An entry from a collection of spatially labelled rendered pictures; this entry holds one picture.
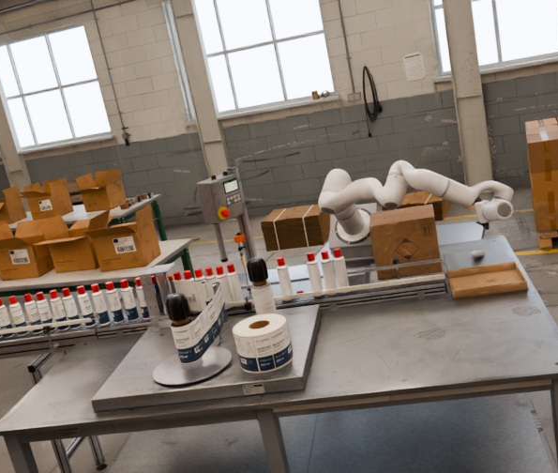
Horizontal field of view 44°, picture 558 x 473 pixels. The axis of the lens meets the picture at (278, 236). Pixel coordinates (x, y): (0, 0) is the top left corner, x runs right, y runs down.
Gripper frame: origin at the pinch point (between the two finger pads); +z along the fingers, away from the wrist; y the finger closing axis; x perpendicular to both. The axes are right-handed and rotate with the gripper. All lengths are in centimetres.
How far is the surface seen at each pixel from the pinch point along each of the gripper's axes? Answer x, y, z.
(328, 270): 78, -3, -14
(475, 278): 16.3, -26.2, -17.4
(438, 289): 36, -24, -26
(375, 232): 50, 6, -3
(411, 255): 37.4, -9.2, -4.1
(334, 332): 87, -26, -37
